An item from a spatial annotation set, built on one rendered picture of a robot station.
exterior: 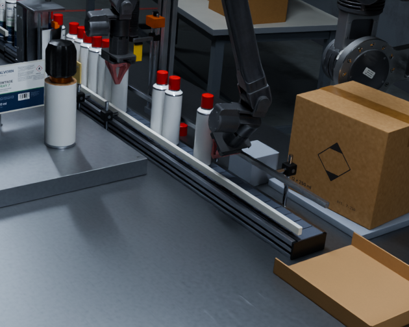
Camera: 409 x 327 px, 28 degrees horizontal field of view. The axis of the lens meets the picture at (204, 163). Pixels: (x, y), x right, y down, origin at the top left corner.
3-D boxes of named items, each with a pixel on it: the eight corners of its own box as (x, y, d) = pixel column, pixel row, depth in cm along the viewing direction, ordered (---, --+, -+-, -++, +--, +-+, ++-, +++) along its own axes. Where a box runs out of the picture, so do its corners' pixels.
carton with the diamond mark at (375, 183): (282, 185, 226) (295, 94, 215) (337, 166, 241) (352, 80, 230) (369, 230, 206) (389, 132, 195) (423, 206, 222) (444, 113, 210)
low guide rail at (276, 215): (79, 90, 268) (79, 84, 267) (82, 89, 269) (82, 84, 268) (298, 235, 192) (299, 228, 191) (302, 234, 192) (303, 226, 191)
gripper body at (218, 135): (208, 133, 212) (221, 119, 206) (239, 128, 218) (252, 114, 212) (218, 155, 210) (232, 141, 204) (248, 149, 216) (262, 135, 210)
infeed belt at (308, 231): (7, 56, 311) (7, 46, 310) (27, 54, 316) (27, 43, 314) (295, 255, 194) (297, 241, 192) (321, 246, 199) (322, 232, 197)
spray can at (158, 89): (145, 135, 242) (150, 70, 234) (160, 132, 245) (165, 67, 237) (155, 142, 238) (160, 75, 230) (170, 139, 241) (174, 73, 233)
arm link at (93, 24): (134, 1, 228) (123, -11, 235) (94, 2, 224) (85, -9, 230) (130, 41, 235) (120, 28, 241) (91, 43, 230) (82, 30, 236)
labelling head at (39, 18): (15, 75, 280) (14, 1, 269) (49, 71, 287) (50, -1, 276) (33, 88, 270) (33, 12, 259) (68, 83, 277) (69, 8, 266)
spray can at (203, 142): (188, 162, 227) (194, 93, 219) (203, 159, 230) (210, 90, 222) (199, 169, 224) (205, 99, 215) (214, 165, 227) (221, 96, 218)
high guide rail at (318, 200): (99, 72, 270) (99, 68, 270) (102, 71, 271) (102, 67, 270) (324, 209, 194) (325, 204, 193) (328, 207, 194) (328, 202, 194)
